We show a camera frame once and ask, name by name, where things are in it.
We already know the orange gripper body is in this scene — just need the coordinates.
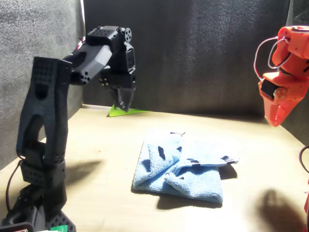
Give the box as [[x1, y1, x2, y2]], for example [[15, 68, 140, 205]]
[[258, 70, 309, 100]]

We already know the light blue towel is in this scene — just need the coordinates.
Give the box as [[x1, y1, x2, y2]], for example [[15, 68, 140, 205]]
[[132, 128, 240, 203]]

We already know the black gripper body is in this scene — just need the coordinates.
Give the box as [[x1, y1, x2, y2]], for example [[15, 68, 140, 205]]
[[98, 72, 137, 91]]

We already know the white red servo wire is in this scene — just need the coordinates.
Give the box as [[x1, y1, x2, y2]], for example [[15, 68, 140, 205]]
[[77, 36, 87, 51], [255, 35, 294, 81]]

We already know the green plastic wedge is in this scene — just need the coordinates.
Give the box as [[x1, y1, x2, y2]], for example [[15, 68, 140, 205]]
[[107, 104, 152, 118]]

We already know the dark red cable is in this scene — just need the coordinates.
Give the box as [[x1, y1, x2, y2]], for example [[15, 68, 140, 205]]
[[6, 158, 24, 213], [300, 145, 309, 174]]

